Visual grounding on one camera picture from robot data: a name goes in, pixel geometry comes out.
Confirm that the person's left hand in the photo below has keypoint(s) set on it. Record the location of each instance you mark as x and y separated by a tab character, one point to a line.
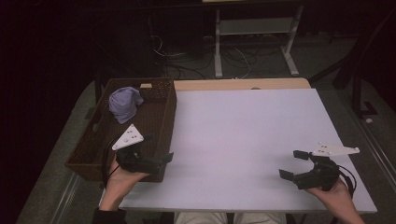
120	185

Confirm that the person's right hand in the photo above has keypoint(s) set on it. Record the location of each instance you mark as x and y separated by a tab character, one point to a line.
337	197

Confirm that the white metal desk frame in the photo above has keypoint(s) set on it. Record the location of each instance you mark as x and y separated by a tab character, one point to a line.
255	26

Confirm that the black metal stand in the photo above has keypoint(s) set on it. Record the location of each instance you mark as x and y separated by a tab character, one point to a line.
358	102

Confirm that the brown woven basket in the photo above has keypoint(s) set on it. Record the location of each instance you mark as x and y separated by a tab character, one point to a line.
149	121

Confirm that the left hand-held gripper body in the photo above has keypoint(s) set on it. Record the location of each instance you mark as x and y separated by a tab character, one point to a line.
129	138

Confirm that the person's left leg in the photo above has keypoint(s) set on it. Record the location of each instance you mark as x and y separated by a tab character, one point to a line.
202	218

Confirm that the white board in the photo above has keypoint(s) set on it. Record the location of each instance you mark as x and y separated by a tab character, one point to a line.
243	130

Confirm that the purple shorts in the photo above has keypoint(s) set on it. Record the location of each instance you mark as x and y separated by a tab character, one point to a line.
124	102

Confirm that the person's right leg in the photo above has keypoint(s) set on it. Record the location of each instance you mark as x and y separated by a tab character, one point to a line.
260	218

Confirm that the metal floor rail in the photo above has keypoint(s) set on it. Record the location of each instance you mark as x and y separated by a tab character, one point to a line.
67	199
378	155

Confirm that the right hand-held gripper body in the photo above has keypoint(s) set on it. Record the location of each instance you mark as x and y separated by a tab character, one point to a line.
323	174

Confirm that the person's leg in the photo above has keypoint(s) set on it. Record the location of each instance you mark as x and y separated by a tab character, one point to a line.
260	218
202	218

